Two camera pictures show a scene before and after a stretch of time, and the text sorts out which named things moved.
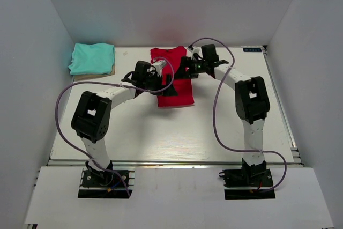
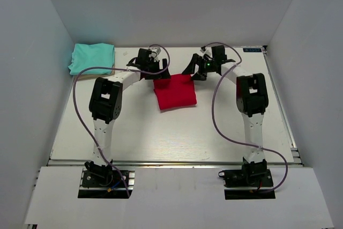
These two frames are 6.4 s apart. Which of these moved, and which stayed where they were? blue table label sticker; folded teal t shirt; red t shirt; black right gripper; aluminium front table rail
Moved: black right gripper; red t shirt
Stayed: folded teal t shirt; aluminium front table rail; blue table label sticker
